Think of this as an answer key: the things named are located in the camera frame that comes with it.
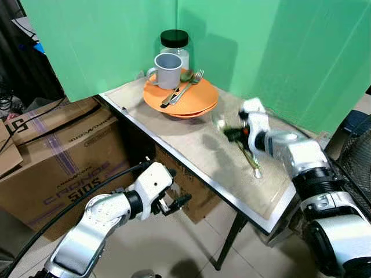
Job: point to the metal spoon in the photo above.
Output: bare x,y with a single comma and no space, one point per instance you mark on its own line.
257,170

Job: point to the grey mug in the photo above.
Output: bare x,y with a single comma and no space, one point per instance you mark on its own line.
168,72

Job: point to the dark blue bin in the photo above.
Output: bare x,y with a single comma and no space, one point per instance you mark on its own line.
358,121

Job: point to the glass jar with black lid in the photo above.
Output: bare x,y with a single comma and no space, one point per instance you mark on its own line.
175,40

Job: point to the metal fork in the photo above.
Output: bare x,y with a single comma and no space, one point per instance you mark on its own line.
188,87

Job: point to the small flat cardboard box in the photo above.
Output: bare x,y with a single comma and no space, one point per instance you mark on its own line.
8,147

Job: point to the grey robot foot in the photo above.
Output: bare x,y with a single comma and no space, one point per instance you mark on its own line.
146,274

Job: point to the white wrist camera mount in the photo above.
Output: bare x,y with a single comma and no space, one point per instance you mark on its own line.
255,119
152,180

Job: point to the green backdrop panel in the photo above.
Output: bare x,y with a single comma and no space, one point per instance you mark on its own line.
290,52
98,40

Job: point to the plain brown cardboard box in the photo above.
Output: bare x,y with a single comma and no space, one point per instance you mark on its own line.
191,185

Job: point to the clear drinking glass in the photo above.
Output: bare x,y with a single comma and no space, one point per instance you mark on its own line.
220,121

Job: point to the orange plate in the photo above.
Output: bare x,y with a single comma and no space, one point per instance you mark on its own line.
200,114
200,95

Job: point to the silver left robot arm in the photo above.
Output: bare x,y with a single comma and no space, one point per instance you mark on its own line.
95,223

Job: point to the metal table knife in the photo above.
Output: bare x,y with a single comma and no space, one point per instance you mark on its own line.
170,98

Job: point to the beige table mat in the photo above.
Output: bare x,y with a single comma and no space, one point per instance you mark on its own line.
191,145

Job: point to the large printed cardboard box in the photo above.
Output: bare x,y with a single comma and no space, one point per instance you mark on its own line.
64,156

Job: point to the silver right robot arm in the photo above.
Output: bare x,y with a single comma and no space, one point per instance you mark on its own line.
316,174

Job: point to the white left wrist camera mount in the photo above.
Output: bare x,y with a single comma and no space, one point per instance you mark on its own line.
152,180

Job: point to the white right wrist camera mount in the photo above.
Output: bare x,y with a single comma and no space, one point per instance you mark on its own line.
255,119

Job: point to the black metal table leg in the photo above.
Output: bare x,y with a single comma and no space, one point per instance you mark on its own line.
229,243

